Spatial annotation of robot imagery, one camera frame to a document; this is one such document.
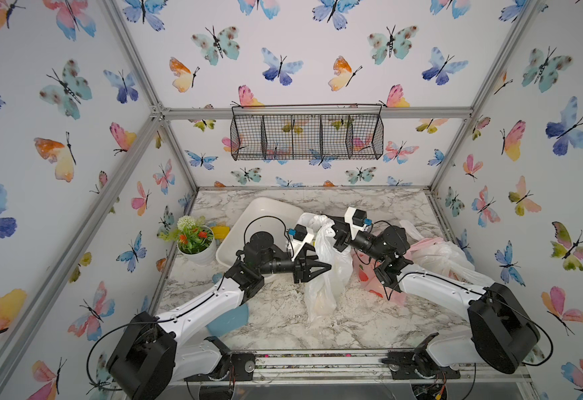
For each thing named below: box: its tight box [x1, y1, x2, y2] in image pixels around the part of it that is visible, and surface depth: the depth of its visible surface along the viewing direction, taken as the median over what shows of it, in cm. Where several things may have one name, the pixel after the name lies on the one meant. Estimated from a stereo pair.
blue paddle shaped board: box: [205, 303, 250, 338], surface depth 84 cm
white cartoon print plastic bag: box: [407, 241, 494, 287], surface depth 84 cm
